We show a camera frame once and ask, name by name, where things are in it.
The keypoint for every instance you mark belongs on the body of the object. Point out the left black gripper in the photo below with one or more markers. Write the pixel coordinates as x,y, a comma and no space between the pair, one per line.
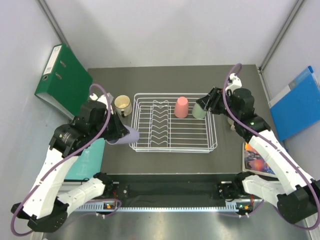
116,121

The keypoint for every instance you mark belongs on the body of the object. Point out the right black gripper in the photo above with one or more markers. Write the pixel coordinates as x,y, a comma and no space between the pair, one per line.
203,102

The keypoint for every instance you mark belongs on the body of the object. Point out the lilac plastic cup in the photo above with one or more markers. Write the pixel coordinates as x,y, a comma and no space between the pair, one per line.
131,138

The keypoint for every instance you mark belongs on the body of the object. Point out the sage green cup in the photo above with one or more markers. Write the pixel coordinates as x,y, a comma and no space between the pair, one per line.
198,112

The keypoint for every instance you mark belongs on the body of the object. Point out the pink plastic cup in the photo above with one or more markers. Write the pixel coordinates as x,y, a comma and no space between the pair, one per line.
181,109

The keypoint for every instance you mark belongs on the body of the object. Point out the cream mug black handle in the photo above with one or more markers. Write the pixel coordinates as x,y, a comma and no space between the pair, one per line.
123,105

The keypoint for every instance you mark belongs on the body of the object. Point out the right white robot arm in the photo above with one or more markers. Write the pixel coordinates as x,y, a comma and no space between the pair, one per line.
295,194

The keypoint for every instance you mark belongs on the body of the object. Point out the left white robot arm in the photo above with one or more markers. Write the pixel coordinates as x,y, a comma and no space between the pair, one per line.
44,208

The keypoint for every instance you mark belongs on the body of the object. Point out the teal cutting board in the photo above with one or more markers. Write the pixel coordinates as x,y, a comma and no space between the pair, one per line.
89,162

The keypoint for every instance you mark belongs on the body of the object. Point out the green lever arch binder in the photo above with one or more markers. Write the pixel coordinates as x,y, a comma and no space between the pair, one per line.
64,83

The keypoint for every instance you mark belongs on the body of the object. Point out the colourful book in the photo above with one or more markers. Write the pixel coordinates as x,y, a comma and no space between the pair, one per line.
253,162

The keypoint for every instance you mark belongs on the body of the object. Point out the blue folder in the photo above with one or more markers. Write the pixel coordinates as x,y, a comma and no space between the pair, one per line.
297,106

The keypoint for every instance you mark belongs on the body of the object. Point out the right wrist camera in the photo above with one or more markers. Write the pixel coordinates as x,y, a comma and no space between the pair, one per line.
233,83

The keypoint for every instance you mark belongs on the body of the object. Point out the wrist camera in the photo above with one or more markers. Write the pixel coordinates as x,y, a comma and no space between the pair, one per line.
102,98
233,83

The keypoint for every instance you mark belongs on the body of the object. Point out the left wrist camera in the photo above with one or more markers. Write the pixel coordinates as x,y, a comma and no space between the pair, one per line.
102,98

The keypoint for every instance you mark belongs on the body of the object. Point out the white wire dish rack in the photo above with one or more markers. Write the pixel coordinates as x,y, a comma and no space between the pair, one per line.
161,131

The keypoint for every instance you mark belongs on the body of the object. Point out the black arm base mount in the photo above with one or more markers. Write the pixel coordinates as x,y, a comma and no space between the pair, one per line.
170,190

